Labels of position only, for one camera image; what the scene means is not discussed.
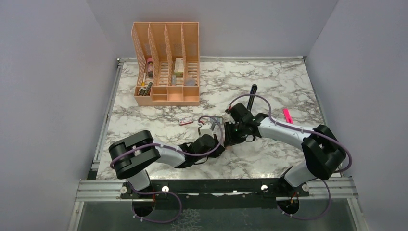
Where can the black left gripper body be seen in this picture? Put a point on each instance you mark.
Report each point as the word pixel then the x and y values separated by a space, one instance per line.
pixel 214 146

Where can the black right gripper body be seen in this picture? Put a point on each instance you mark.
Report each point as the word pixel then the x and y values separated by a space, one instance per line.
pixel 235 133

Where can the red white staple box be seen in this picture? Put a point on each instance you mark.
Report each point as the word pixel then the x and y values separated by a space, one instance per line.
pixel 185 120

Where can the blue stapler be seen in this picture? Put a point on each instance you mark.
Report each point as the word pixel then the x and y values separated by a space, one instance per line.
pixel 252 97

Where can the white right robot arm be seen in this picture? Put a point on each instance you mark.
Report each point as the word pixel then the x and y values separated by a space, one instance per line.
pixel 320 148

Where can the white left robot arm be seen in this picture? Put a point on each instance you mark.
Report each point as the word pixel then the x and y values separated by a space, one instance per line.
pixel 132 155

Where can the pink highlighter marker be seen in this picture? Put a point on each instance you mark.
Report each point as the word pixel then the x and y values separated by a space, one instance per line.
pixel 287 116

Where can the clear tape roll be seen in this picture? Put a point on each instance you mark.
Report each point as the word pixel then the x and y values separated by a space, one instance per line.
pixel 190 82

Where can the green white small box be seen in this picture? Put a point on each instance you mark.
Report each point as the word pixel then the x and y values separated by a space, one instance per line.
pixel 179 67

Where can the black label card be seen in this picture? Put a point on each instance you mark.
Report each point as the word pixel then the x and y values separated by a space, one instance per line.
pixel 145 90

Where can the pink glue stick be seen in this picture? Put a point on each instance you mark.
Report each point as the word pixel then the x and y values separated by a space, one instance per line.
pixel 150 68

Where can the orange plastic desk organizer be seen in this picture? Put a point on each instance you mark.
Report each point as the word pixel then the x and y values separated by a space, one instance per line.
pixel 164 42

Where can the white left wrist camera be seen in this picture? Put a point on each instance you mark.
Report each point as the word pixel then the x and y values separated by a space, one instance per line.
pixel 206 128

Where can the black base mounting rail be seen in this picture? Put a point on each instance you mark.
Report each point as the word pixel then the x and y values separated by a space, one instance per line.
pixel 212 194

